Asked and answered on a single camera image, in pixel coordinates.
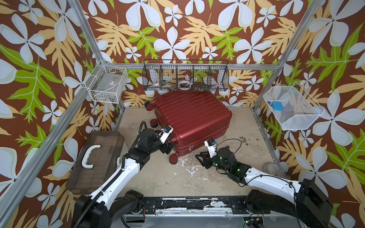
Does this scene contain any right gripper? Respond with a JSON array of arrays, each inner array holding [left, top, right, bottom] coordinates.
[[194, 151, 231, 174]]

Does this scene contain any red hard-shell suitcase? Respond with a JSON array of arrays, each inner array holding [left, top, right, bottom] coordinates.
[[144, 90, 232, 164]]

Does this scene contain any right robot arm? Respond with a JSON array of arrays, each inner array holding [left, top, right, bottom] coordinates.
[[195, 141, 333, 228]]

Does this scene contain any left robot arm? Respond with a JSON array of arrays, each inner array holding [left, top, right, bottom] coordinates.
[[71, 125, 174, 228]]

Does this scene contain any white tape roll in basket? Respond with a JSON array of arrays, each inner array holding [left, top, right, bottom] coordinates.
[[178, 80, 192, 90]]

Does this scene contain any brown plastic storage box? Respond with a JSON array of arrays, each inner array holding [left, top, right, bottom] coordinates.
[[66, 131, 125, 195]]

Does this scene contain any blue object in basket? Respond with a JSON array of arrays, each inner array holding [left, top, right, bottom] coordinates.
[[271, 101, 284, 111]]

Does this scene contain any white mesh basket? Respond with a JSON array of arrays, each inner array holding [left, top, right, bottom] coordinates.
[[263, 83, 324, 131]]

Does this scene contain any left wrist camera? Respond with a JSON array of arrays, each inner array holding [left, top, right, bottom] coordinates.
[[159, 125, 174, 144]]

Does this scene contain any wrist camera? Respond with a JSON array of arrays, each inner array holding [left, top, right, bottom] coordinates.
[[159, 125, 174, 144], [204, 140, 217, 158]]

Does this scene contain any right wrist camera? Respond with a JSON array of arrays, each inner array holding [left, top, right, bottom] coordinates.
[[204, 140, 217, 158]]

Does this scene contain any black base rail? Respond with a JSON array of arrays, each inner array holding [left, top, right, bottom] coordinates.
[[122, 196, 257, 215]]

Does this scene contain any black wire basket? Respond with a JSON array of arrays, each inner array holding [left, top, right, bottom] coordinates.
[[140, 59, 229, 92]]

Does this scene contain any white wire basket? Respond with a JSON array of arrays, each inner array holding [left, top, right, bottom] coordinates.
[[85, 65, 128, 104]]

